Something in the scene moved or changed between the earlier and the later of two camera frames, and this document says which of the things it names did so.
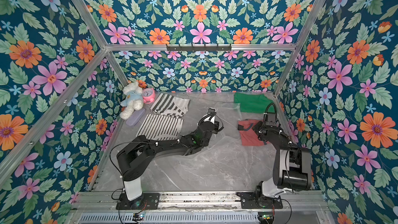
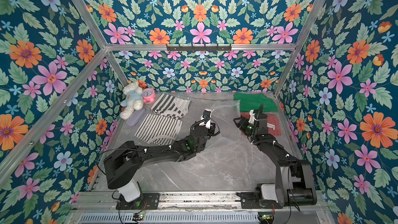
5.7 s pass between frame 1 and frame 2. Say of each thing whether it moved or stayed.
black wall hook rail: stayed
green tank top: stayed
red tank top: moved
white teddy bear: stayed
